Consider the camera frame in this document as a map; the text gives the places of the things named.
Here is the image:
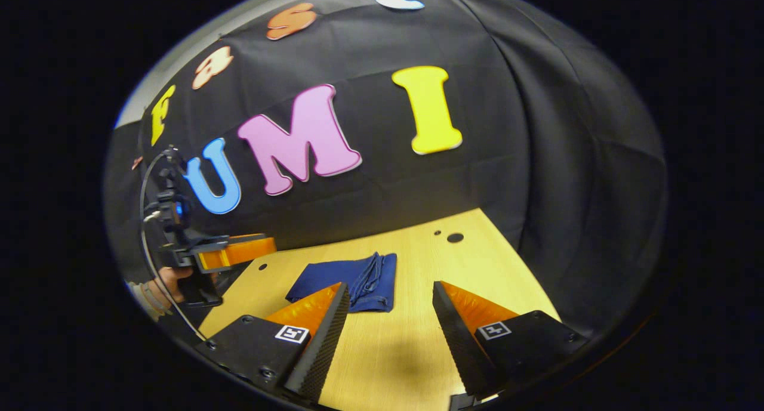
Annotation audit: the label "black backdrop cloth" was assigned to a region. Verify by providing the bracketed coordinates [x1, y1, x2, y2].
[104, 0, 669, 341]

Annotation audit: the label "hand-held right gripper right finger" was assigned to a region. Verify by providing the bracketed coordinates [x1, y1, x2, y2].
[432, 280, 589, 400]

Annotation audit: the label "thin grey cable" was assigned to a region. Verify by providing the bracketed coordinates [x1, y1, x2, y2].
[138, 150, 208, 342]

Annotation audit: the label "blue denim jeans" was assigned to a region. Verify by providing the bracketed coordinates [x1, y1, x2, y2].
[285, 252, 398, 314]

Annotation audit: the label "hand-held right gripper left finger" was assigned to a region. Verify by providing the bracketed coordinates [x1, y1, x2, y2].
[194, 282, 352, 404]

